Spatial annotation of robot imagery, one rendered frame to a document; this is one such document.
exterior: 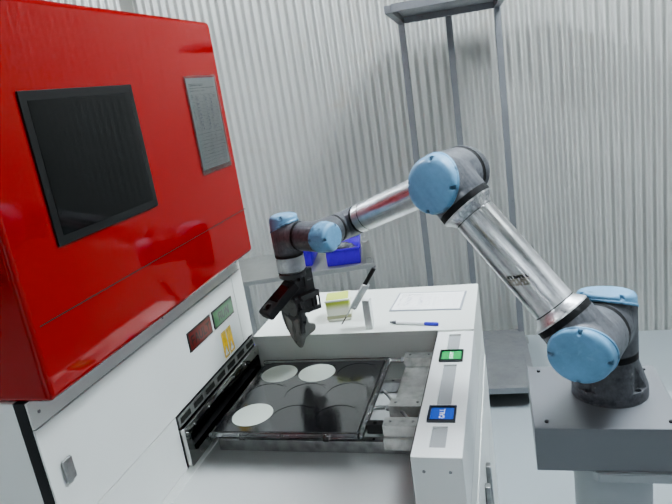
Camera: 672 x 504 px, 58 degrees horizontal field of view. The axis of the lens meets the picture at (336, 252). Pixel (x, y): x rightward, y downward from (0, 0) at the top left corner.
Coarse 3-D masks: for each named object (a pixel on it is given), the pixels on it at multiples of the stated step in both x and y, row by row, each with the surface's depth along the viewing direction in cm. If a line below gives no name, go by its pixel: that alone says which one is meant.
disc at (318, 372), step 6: (312, 366) 165; (318, 366) 165; (324, 366) 164; (330, 366) 163; (300, 372) 163; (306, 372) 162; (312, 372) 162; (318, 372) 161; (324, 372) 160; (330, 372) 160; (300, 378) 159; (306, 378) 159; (312, 378) 158; (318, 378) 158; (324, 378) 157
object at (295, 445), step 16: (224, 448) 146; (240, 448) 145; (256, 448) 144; (272, 448) 142; (288, 448) 141; (304, 448) 140; (320, 448) 139; (336, 448) 138; (352, 448) 137; (368, 448) 136
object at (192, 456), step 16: (256, 352) 174; (240, 368) 163; (256, 368) 176; (224, 384) 154; (208, 400) 146; (192, 416) 139; (224, 416) 152; (192, 432) 137; (192, 448) 137; (192, 464) 136
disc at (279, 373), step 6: (276, 366) 168; (282, 366) 168; (288, 366) 167; (294, 366) 167; (264, 372) 166; (270, 372) 165; (276, 372) 165; (282, 372) 164; (288, 372) 164; (294, 372) 163; (264, 378) 162; (270, 378) 162; (276, 378) 161; (282, 378) 161; (288, 378) 160
